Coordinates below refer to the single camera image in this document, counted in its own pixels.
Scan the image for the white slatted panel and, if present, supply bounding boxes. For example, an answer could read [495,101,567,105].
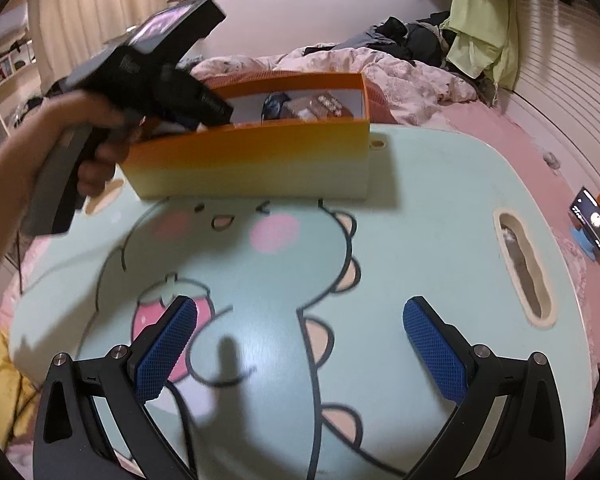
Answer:
[500,0,600,201]

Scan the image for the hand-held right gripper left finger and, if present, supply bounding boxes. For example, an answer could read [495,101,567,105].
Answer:
[32,295,201,480]

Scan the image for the white wall shelf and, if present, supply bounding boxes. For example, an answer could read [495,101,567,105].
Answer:
[0,25,43,126]

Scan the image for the brown snack packet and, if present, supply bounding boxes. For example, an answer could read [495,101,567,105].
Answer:
[282,97,321,122]

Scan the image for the person's left hand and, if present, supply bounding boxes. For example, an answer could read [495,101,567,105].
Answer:
[75,105,143,200]

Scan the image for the light tray with peach picture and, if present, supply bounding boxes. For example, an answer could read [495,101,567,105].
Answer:
[7,122,600,480]

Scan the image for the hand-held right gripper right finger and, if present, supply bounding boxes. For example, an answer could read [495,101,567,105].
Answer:
[402,296,568,480]

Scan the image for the blue phone stand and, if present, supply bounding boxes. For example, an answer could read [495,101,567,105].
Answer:
[571,227,600,261]

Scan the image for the pile of dark clothes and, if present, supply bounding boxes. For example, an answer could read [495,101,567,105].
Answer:
[302,10,453,68]

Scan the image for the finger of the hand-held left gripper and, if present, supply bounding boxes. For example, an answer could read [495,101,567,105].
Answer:
[147,110,206,136]

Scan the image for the orange cardboard box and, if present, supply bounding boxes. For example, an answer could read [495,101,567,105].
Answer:
[115,71,372,201]

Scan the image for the pink bed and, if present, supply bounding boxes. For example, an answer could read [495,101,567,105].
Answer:
[0,95,600,480]

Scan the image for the cream curtain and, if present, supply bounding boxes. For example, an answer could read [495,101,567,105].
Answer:
[25,0,261,101]

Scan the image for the dark blue small item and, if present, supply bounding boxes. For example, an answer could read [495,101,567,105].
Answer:
[261,92,287,121]

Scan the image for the light green garment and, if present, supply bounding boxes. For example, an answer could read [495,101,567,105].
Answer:
[439,0,521,106]

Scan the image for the pink floral blanket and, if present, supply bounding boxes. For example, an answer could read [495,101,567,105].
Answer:
[187,47,481,126]

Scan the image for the items inside box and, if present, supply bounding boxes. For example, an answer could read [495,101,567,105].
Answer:
[310,91,356,120]

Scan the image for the yellow cloth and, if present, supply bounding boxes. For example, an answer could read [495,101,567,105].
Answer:
[0,330,41,451]

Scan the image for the smartphone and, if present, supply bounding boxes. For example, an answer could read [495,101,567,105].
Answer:
[569,186,600,261]

